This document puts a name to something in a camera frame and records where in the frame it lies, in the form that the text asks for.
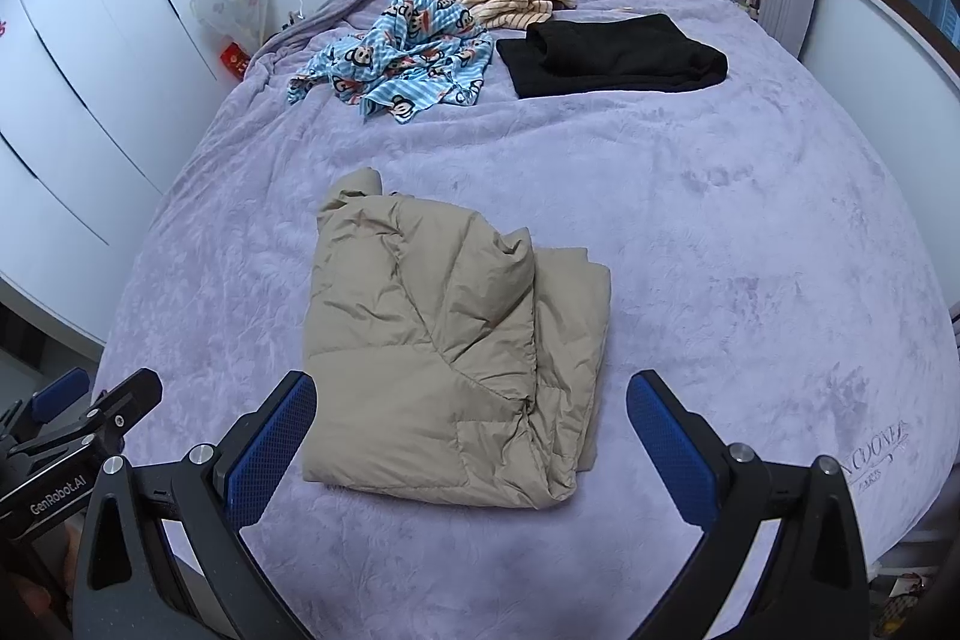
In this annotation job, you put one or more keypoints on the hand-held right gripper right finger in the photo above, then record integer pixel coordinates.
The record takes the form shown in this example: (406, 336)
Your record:
(667, 445)

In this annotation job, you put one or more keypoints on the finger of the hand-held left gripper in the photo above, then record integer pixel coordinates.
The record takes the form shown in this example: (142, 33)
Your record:
(124, 404)
(60, 392)

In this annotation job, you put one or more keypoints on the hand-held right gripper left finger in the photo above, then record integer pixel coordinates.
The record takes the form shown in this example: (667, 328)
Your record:
(274, 445)

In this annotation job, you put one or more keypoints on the beige puffer jacket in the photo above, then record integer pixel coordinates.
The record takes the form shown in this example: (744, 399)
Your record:
(420, 347)

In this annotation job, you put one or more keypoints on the purple fleece blanket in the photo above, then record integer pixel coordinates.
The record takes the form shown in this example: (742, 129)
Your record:
(750, 197)

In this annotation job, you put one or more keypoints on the white wardrobe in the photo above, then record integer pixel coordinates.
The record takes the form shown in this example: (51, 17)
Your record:
(75, 85)

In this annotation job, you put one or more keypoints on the red box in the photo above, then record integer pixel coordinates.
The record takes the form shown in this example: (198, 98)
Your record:
(235, 60)

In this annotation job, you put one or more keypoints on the black garment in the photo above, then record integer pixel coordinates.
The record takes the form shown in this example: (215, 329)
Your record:
(615, 55)

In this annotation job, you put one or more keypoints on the blue monkey print garment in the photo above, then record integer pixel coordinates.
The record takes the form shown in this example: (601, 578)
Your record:
(405, 55)

